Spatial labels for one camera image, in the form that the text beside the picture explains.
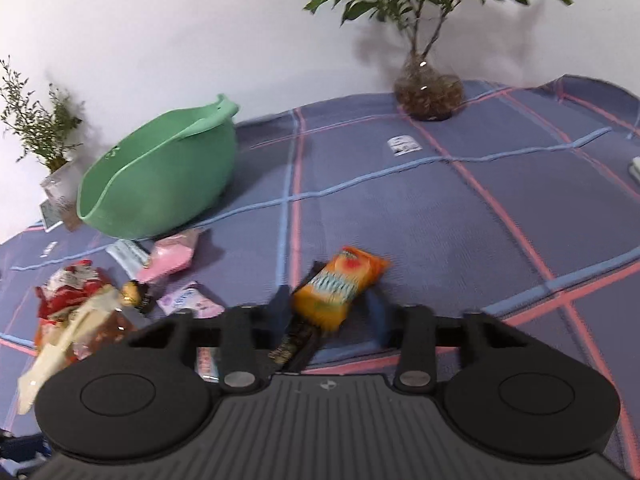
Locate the small plant in glass pot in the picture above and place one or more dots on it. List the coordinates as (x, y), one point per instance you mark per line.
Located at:
(62, 185)

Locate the small red white packet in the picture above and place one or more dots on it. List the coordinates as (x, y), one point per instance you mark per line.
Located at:
(207, 362)

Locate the red white printed packet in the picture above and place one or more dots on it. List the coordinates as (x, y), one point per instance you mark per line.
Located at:
(70, 285)

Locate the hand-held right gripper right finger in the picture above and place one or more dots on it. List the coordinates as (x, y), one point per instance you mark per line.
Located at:
(417, 345)

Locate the small pink white packet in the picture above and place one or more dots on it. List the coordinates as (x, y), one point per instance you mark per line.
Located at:
(187, 301)

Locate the pink peach packet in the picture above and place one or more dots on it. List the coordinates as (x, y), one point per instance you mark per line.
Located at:
(170, 255)

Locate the orange snack packet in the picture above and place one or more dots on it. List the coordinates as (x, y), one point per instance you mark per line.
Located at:
(330, 285)

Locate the white fabric label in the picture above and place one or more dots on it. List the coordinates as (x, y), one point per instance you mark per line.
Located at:
(50, 248)
(402, 146)

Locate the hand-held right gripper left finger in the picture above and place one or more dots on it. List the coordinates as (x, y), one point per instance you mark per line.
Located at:
(240, 345)

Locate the leafy plant in glass vase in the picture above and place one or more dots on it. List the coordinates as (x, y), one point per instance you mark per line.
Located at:
(427, 92)

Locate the long white teal packet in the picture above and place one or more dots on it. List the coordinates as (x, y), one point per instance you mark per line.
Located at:
(127, 252)

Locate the white digital clock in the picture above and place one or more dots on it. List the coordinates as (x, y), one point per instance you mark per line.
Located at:
(50, 216)

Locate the cream pouch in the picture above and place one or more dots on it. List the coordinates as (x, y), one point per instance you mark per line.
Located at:
(55, 355)

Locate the blue plaid cloth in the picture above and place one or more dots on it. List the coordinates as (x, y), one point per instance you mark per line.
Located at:
(400, 210)

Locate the green plastic bowl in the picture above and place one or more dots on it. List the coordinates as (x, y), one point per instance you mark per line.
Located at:
(165, 180)

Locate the gold foil chocolate ball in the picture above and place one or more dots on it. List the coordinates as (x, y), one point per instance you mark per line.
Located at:
(131, 294)

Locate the white plastic clips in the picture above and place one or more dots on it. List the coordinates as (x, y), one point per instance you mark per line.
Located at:
(636, 169)

